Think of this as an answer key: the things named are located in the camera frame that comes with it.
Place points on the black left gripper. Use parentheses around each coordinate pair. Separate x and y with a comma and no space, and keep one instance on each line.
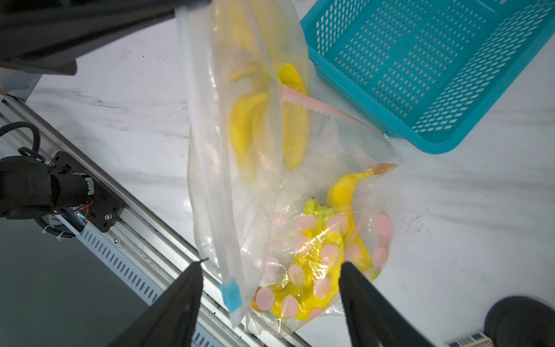
(47,37)

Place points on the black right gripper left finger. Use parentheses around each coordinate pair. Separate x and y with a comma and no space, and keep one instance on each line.
(172,319)

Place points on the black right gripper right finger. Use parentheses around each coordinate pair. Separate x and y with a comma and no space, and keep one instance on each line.
(371,319)

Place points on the clear zip-top bag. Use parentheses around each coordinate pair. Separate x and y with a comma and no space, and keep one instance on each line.
(230,221)

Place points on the yellow banana bunch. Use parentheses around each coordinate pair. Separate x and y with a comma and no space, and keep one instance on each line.
(244,124)

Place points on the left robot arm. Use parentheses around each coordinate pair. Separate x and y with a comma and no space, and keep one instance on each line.
(32,189)

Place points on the banana bunch in dotted bag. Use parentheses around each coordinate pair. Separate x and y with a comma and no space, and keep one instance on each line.
(311,282)

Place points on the pink dotted zip bag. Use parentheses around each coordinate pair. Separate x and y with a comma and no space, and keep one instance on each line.
(333,150)

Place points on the small printed card box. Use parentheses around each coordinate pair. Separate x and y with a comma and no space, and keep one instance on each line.
(475,339)

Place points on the teal plastic basket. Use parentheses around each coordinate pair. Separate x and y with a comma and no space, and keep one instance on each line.
(428,70)

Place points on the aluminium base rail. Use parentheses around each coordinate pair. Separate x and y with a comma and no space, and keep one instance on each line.
(142,250)

